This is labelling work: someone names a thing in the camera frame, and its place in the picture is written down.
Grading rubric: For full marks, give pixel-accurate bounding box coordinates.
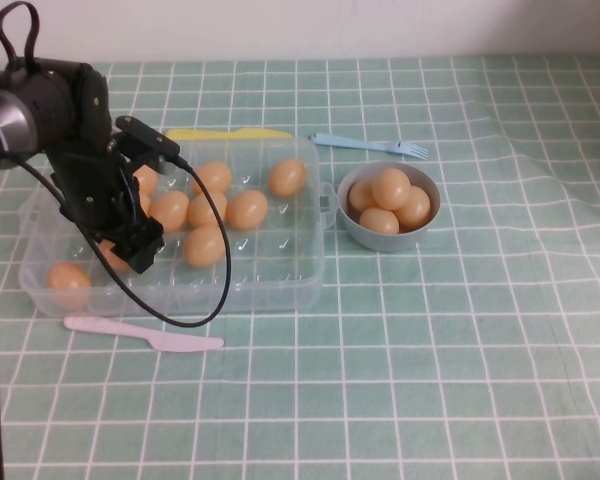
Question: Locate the yellow plastic knife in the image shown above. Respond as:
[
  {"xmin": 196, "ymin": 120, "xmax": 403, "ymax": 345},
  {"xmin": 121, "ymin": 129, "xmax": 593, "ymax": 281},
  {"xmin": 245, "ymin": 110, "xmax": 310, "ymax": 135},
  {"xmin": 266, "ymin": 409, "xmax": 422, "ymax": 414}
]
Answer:
[{"xmin": 165, "ymin": 128, "xmax": 292, "ymax": 144}]

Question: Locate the blue plastic fork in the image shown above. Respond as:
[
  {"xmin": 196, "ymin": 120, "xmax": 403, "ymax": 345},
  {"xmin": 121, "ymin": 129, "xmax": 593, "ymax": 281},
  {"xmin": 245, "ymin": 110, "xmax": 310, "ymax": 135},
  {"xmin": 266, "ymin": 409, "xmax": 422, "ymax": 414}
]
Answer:
[{"xmin": 307, "ymin": 133, "xmax": 429, "ymax": 161}]

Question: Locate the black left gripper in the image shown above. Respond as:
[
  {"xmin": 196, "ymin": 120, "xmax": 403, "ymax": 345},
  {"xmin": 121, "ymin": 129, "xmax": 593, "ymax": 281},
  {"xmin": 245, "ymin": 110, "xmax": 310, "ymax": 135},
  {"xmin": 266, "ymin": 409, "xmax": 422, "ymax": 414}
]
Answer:
[{"xmin": 47, "ymin": 132, "xmax": 167, "ymax": 276}]

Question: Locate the grey-blue round bowl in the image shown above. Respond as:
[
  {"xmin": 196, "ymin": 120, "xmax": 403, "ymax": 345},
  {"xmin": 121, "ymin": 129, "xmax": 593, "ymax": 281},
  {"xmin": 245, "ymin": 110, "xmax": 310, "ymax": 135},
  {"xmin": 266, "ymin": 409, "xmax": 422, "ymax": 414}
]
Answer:
[{"xmin": 336, "ymin": 161, "xmax": 441, "ymax": 253}]

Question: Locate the green checked tablecloth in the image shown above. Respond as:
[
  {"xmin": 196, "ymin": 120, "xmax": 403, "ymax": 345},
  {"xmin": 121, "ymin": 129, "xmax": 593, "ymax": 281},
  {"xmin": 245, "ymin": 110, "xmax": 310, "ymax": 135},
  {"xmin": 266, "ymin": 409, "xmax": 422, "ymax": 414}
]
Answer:
[{"xmin": 0, "ymin": 53, "xmax": 600, "ymax": 480}]

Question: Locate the transparent plastic egg box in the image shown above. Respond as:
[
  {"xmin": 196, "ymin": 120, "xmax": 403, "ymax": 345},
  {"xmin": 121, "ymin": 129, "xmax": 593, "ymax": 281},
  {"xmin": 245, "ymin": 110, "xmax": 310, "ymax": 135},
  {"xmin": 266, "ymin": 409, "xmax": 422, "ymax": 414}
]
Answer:
[{"xmin": 18, "ymin": 137, "xmax": 337, "ymax": 320}]

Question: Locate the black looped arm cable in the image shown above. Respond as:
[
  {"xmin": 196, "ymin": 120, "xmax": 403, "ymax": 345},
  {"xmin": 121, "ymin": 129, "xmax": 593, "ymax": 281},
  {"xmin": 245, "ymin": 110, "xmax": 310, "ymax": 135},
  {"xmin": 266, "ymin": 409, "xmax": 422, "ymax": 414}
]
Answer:
[{"xmin": 0, "ymin": 1, "xmax": 42, "ymax": 67}]

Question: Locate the pink plastic knife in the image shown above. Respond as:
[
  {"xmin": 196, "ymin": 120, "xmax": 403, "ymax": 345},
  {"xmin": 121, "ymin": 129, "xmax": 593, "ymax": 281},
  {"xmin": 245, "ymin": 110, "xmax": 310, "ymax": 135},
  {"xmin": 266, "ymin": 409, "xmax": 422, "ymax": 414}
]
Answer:
[{"xmin": 63, "ymin": 315, "xmax": 225, "ymax": 354}]

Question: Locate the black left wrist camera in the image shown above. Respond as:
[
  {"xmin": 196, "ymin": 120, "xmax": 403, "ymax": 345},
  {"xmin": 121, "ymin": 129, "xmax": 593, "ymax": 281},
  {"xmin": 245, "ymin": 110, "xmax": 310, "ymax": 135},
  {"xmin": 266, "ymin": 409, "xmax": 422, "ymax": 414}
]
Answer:
[{"xmin": 114, "ymin": 115, "xmax": 182, "ymax": 175}]

